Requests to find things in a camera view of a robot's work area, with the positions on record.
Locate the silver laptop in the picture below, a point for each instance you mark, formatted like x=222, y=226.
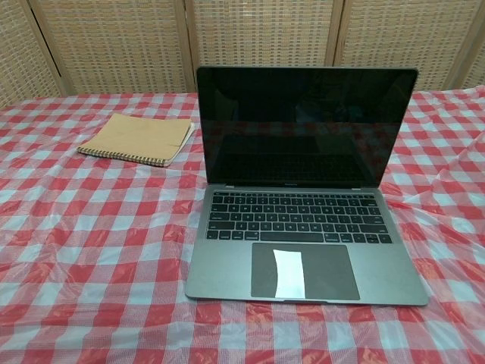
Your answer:
x=227, y=280

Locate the woven rattan folding screen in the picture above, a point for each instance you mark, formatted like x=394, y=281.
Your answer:
x=121, y=45

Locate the brown spiral notebook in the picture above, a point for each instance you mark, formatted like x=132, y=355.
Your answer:
x=142, y=136

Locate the red white checkered tablecloth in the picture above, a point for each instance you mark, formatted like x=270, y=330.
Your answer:
x=94, y=246

